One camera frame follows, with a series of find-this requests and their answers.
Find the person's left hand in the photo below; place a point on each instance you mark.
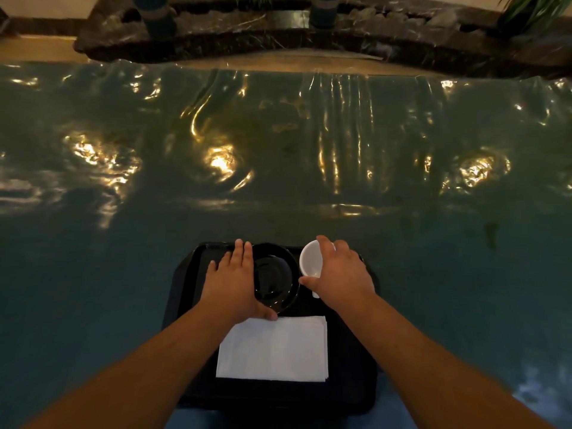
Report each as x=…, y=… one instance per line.
x=231, y=290

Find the person's right hand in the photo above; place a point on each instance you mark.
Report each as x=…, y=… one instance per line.
x=344, y=281

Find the person's left little finger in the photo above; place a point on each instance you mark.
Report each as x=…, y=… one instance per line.
x=211, y=271

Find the person's left middle finger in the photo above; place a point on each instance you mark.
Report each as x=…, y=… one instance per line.
x=237, y=256

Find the person's right middle finger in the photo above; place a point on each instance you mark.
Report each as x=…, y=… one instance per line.
x=342, y=246

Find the person's left thumb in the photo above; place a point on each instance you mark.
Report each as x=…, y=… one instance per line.
x=267, y=313

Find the person's right thumb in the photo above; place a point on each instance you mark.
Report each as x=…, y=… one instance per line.
x=309, y=281

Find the white cup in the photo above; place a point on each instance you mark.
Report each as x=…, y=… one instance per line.
x=310, y=261

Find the black bowl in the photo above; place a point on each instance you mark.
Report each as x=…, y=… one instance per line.
x=276, y=276

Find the person's left forearm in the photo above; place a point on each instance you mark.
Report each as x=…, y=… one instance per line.
x=147, y=375

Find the person's right forearm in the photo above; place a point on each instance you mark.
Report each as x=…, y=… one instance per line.
x=429, y=375

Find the white folded napkin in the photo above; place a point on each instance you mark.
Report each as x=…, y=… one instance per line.
x=273, y=350

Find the black plastic tray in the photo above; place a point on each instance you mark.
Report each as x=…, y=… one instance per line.
x=353, y=352

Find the green plastic table cover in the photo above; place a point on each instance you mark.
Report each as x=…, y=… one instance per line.
x=286, y=151

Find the dark stone planter ledge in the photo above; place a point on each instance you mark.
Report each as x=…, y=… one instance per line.
x=402, y=35

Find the striped green pillar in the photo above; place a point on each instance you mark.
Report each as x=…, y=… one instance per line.
x=325, y=11
x=154, y=15

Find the green leafy plant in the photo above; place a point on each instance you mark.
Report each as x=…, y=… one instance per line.
x=531, y=8

